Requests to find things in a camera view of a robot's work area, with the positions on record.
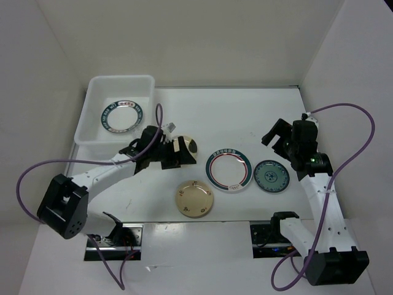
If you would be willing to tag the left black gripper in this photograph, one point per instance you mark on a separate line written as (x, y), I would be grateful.
(185, 156)

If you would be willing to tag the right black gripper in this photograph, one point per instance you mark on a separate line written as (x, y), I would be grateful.
(282, 128)

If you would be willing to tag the white plate red green rim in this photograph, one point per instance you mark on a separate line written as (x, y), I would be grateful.
(228, 170)

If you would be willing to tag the white plate dark green rim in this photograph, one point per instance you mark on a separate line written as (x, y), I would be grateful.
(121, 116)

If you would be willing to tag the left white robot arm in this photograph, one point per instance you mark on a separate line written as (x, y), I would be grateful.
(64, 207)

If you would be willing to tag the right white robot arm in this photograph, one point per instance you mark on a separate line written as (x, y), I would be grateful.
(330, 256)

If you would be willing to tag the white plastic bin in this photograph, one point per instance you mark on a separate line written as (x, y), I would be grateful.
(102, 91)

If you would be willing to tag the beige plate with black patch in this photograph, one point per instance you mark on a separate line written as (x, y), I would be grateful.
(189, 142)

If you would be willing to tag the beige plate with red marks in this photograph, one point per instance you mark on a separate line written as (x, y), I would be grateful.
(194, 199)

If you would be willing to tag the teal patterned small plate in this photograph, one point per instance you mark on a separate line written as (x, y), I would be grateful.
(271, 176)

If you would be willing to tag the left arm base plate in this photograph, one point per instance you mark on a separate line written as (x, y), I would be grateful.
(127, 241)

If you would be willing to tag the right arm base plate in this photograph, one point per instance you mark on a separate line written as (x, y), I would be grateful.
(267, 245)

